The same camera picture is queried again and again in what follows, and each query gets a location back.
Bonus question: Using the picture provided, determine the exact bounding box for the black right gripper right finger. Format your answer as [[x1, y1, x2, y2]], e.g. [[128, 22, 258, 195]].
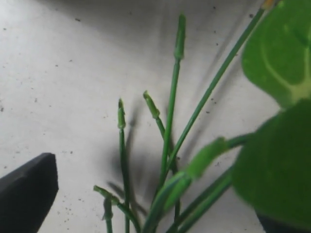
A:
[[256, 212, 310, 233]]

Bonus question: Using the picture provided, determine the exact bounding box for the red artificial flower stem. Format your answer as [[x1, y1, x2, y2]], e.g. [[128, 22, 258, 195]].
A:
[[93, 0, 311, 233]]

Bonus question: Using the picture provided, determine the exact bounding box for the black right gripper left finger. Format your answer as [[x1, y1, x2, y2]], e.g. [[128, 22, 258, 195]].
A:
[[0, 153, 59, 233]]

